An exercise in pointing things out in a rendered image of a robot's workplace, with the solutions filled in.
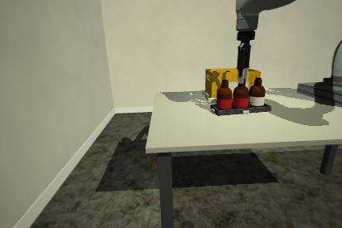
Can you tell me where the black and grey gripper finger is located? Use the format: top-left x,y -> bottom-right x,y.
237,43 -> 249,84
244,45 -> 252,81

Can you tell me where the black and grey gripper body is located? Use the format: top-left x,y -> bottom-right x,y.
237,31 -> 255,52

